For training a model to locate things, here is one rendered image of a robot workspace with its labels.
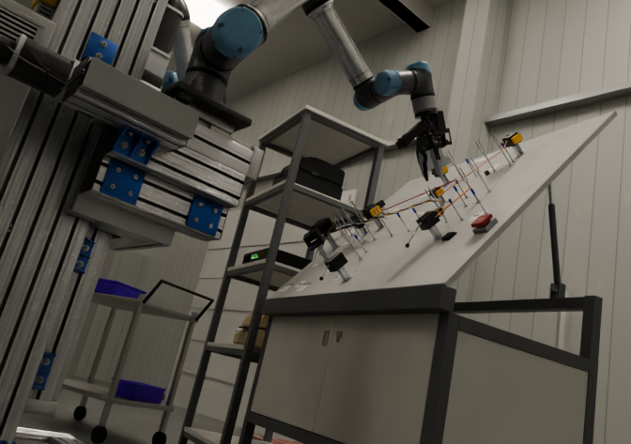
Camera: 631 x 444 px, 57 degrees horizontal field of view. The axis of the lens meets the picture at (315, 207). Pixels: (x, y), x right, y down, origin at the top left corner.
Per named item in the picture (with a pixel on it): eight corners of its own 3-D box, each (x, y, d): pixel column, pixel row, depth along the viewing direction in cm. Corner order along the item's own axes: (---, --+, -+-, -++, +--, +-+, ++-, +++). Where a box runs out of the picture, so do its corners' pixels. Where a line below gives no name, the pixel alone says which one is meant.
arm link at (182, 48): (192, -21, 214) (214, 112, 231) (169, -18, 218) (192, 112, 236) (173, -20, 204) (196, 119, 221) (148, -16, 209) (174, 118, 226)
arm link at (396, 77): (369, 103, 180) (396, 101, 186) (391, 91, 171) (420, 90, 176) (363, 78, 181) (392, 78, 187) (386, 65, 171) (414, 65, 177)
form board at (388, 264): (269, 301, 258) (267, 298, 258) (411, 183, 308) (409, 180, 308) (448, 288, 156) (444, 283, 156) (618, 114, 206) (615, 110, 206)
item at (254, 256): (268, 259, 273) (270, 246, 275) (239, 266, 303) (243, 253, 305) (328, 279, 286) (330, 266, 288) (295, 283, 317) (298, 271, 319)
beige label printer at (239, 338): (250, 346, 263) (260, 303, 268) (231, 344, 281) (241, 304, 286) (306, 361, 276) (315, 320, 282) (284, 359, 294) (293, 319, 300)
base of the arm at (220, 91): (185, 89, 148) (196, 56, 151) (159, 103, 159) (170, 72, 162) (235, 116, 156) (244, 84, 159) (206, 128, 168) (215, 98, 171)
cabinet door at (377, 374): (412, 466, 146) (437, 312, 158) (311, 432, 194) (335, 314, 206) (421, 468, 148) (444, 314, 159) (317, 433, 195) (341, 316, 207)
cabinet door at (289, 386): (312, 432, 194) (336, 314, 206) (250, 410, 242) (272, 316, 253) (316, 433, 195) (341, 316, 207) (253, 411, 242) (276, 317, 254)
